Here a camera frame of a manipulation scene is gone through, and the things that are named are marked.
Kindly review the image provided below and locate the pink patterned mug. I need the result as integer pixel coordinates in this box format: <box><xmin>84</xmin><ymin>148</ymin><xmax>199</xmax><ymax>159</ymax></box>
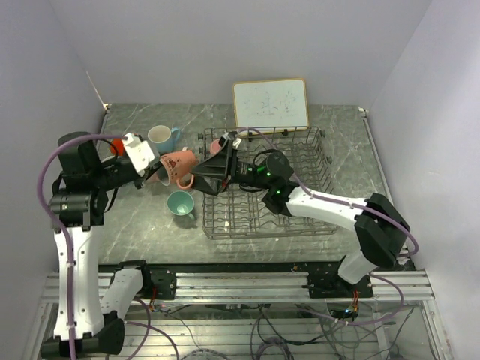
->
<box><xmin>209</xmin><ymin>139</ymin><xmax>222</xmax><ymax>155</ymax></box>

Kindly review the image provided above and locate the yellow framed whiteboard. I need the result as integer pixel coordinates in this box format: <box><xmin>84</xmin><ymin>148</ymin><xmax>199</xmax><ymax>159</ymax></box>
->
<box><xmin>232</xmin><ymin>78</ymin><xmax>310</xmax><ymax>134</ymax></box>

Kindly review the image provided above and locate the mint green mug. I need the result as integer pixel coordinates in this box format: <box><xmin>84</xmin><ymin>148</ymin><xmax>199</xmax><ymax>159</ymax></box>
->
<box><xmin>166</xmin><ymin>190</ymin><xmax>196</xmax><ymax>220</ymax></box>

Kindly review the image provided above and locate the small coral mug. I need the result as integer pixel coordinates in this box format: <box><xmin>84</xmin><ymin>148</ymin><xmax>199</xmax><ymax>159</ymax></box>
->
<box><xmin>157</xmin><ymin>150</ymin><xmax>198</xmax><ymax>191</ymax></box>

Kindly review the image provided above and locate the light blue mug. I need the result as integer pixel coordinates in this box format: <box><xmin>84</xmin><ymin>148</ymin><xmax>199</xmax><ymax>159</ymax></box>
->
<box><xmin>147</xmin><ymin>125</ymin><xmax>181</xmax><ymax>155</ymax></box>

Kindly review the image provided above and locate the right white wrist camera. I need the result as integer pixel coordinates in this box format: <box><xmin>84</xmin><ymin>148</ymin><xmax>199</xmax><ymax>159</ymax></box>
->
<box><xmin>220</xmin><ymin>131</ymin><xmax>242</xmax><ymax>150</ymax></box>

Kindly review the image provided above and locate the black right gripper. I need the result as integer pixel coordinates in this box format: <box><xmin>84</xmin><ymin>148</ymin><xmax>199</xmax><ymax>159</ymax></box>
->
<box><xmin>186</xmin><ymin>139</ymin><xmax>273</xmax><ymax>195</ymax></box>

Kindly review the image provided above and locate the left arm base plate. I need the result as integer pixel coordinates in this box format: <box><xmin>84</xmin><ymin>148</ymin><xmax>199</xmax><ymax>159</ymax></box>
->
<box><xmin>110</xmin><ymin>259</ymin><xmax>177</xmax><ymax>300</ymax></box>

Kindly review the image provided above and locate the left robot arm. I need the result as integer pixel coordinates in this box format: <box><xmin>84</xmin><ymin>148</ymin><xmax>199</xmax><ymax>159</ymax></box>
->
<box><xmin>37</xmin><ymin>132</ymin><xmax>159</xmax><ymax>359</ymax></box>

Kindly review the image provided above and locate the aluminium frame rail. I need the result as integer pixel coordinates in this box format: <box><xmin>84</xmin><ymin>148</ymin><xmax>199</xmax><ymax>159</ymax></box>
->
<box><xmin>40</xmin><ymin>271</ymin><xmax>436</xmax><ymax>305</ymax></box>

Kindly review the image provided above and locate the grey wire dish rack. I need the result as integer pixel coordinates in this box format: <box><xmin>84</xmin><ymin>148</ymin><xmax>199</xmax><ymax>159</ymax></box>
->
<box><xmin>202</xmin><ymin>127</ymin><xmax>338</xmax><ymax>240</ymax></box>

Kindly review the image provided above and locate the orange mug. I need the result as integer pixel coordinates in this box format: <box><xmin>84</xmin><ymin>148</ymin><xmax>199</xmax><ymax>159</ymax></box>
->
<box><xmin>109</xmin><ymin>139</ymin><xmax>125</xmax><ymax>157</ymax></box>

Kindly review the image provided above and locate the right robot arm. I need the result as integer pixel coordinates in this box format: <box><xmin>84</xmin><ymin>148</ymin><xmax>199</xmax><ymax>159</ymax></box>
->
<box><xmin>191</xmin><ymin>137</ymin><xmax>410</xmax><ymax>297</ymax></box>

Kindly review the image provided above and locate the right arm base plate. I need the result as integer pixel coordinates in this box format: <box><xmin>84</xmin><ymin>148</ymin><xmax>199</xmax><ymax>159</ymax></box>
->
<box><xmin>298</xmin><ymin>261</ymin><xmax>374</xmax><ymax>299</ymax></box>

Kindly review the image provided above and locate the pink faceted mug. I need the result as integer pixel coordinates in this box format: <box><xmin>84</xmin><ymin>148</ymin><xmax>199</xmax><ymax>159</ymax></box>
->
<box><xmin>145</xmin><ymin>171</ymin><xmax>160</xmax><ymax>184</ymax></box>

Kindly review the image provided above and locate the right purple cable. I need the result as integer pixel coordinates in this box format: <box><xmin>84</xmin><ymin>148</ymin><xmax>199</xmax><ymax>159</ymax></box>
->
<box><xmin>235</xmin><ymin>127</ymin><xmax>420</xmax><ymax>326</ymax></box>

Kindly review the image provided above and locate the purple cable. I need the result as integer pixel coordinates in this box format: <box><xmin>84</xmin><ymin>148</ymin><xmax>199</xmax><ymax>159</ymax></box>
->
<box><xmin>235</xmin><ymin>127</ymin><xmax>420</xmax><ymax>326</ymax></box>
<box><xmin>37</xmin><ymin>133</ymin><xmax>177</xmax><ymax>360</ymax></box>

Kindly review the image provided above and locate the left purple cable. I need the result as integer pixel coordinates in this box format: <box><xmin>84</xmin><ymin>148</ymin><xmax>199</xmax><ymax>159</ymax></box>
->
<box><xmin>37</xmin><ymin>133</ymin><xmax>177</xmax><ymax>360</ymax></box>

